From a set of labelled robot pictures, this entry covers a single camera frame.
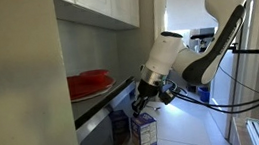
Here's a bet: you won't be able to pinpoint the stainless steel microwave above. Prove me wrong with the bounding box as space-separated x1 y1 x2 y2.
68 75 145 145

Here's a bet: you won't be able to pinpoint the dark glass microwave door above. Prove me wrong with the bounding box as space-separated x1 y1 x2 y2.
70 81 145 145

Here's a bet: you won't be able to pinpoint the blue cardboard box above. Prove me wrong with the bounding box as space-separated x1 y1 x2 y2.
128 111 160 145

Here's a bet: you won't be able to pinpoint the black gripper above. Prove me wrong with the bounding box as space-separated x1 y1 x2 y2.
128 75 166 118

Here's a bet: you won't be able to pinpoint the black camera stand pole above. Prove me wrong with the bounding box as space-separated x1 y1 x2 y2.
228 39 259 62

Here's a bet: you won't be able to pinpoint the red plate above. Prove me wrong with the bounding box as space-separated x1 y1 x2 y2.
66 69 118 101

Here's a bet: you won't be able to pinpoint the red bowl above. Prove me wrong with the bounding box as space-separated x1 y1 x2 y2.
78 67 111 81

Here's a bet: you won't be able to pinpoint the black camera on stand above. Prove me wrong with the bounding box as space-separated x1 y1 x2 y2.
189 31 218 54

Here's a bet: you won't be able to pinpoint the white wall cabinets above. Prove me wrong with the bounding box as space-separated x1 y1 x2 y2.
52 0 147 40

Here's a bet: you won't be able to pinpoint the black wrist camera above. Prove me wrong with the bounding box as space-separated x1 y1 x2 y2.
157 88 177 107

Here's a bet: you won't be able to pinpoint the blue bin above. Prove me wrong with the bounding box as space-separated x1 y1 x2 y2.
197 85 213 105

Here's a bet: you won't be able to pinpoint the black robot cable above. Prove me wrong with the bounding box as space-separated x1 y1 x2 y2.
166 68 259 123

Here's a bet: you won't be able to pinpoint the robot base table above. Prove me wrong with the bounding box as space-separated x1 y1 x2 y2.
231 114 259 145

